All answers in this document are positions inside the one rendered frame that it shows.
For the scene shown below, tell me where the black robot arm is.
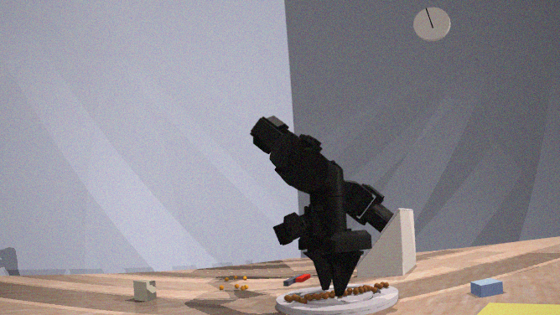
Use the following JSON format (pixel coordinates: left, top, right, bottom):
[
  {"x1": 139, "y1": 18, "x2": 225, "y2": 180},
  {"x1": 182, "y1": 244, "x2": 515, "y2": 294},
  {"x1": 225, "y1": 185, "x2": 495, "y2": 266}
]
[{"x1": 250, "y1": 116, "x2": 394, "y2": 245}]

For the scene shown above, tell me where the yellow flat square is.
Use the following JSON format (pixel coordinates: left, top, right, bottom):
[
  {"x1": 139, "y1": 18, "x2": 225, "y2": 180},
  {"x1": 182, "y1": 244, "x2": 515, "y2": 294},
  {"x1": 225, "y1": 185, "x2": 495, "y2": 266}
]
[{"x1": 477, "y1": 302, "x2": 560, "y2": 315}]

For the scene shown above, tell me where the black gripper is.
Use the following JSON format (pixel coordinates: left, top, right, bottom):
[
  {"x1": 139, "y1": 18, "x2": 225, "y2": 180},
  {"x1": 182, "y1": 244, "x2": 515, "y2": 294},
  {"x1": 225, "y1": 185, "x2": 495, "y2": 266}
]
[{"x1": 298, "y1": 197, "x2": 372, "y2": 297}]

